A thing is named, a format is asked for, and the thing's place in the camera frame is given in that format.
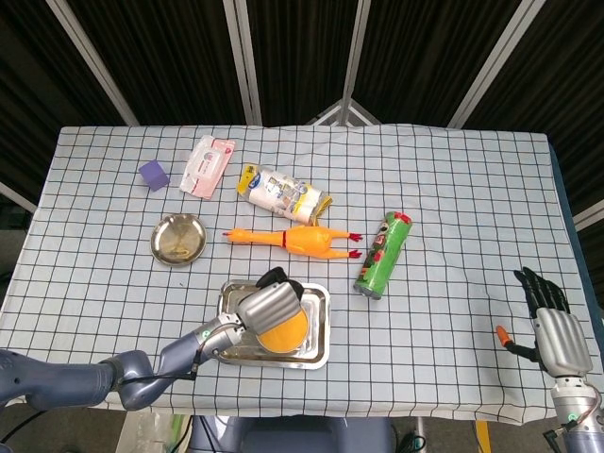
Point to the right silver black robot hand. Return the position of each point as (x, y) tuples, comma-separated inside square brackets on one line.
[(564, 342)]

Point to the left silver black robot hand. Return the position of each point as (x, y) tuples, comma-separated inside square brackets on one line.
[(271, 309)]

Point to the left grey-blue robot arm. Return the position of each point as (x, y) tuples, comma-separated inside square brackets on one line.
[(179, 351)]

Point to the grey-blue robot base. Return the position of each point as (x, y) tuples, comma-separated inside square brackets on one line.
[(292, 436)]

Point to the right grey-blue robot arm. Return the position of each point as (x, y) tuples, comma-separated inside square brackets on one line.
[(578, 420)]

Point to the orange bowl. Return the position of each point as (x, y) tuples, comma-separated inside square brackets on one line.
[(288, 337)]

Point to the rectangular steel tray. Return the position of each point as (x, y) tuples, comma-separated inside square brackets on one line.
[(316, 330)]

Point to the orange rubber chicken toy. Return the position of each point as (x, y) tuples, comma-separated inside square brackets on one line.
[(307, 240)]

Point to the round steel plate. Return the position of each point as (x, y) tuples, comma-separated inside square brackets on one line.
[(178, 239)]

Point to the white snack bag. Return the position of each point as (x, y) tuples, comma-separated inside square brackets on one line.
[(283, 191)]

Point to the yellow floor object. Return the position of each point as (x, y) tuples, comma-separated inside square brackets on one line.
[(482, 436)]

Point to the green chips can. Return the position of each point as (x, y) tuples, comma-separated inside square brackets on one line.
[(384, 255)]

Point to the pink white wet wipes pack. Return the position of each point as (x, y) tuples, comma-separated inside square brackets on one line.
[(205, 165)]

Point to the clear plastic box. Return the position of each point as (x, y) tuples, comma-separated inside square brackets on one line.
[(146, 434)]

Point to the purple cube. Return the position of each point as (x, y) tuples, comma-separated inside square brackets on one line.
[(153, 177)]

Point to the checkered light blue tablecloth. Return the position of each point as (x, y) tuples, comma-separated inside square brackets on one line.
[(448, 189)]

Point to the dark folding screen partition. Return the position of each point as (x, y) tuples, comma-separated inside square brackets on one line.
[(165, 47)]

